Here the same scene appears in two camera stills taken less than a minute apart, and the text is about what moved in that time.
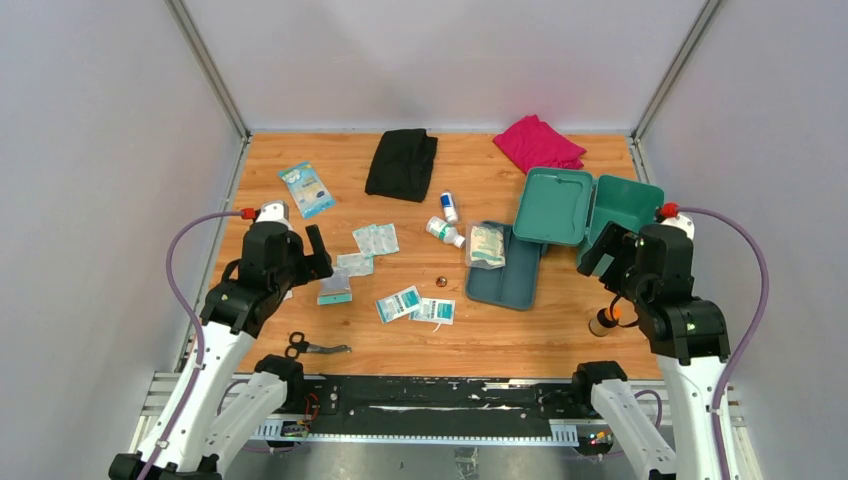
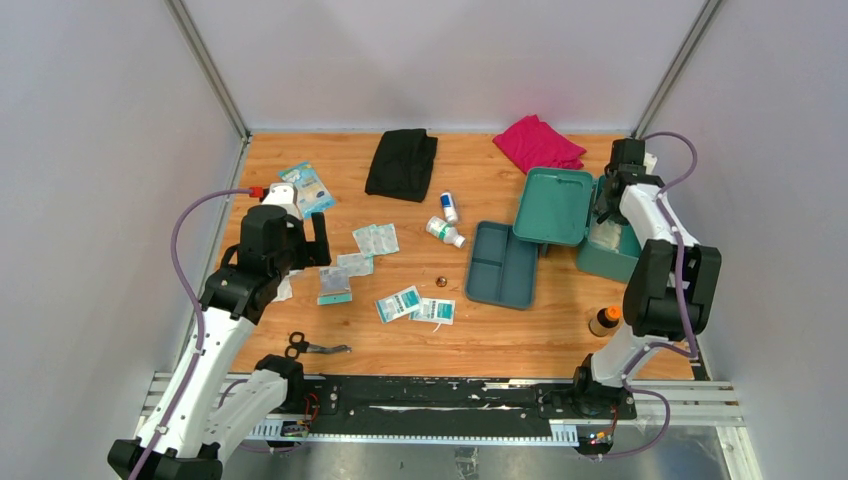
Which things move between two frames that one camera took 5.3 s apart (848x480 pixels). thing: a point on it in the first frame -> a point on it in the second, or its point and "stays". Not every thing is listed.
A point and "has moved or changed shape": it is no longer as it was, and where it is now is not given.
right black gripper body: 619,240 -> 610,209
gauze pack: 485,245 has moved or changed shape
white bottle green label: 444,231 stays
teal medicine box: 567,206 stays
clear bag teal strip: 335,289 stays
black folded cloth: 402,164 stays
